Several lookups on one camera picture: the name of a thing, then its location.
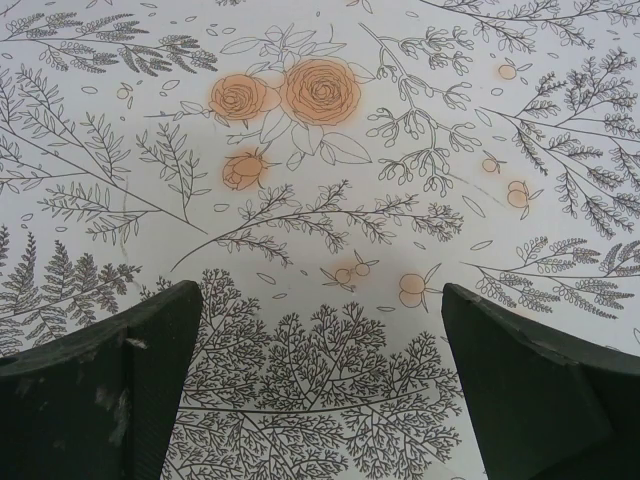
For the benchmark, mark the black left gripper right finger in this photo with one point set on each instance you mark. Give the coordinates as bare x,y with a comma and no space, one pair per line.
550,415

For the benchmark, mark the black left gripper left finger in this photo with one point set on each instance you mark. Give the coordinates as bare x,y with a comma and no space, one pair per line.
75,410

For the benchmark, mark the floral patterned table cover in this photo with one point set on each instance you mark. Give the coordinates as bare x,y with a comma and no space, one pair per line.
320,150

